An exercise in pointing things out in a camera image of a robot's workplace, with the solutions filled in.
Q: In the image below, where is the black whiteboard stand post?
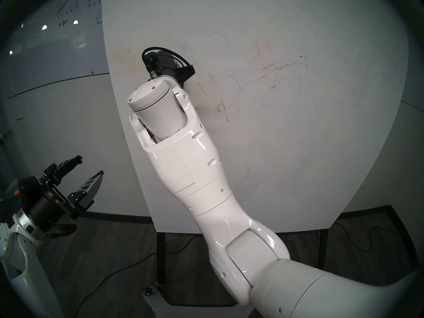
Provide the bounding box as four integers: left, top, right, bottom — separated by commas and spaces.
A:
316, 229, 328, 270
156, 233, 166, 285

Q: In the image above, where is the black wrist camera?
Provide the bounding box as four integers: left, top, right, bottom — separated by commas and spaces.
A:
143, 52, 158, 73
16, 176, 41, 202

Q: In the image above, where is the grey stand base plate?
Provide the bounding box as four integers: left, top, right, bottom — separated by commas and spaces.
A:
143, 286, 239, 308

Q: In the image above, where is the white freestanding whiteboard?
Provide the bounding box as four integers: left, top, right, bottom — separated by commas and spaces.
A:
100, 0, 409, 235

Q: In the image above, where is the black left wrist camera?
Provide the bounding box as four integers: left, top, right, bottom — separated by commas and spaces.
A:
16, 176, 41, 202

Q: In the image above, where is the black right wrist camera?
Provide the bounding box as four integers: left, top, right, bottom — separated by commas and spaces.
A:
143, 52, 158, 73

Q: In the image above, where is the black right camera cable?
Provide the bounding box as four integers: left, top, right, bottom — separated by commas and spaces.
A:
142, 47, 191, 79

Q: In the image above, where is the black floor cable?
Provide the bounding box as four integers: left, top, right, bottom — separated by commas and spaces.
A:
333, 221, 413, 266
75, 236, 199, 318

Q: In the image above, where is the wall-mounted glass whiteboard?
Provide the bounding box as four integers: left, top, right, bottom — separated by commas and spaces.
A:
0, 0, 110, 99

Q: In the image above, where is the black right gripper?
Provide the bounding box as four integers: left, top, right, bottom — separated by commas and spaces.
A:
154, 50, 196, 88

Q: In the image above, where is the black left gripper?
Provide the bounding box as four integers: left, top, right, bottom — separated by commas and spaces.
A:
25, 156, 104, 234

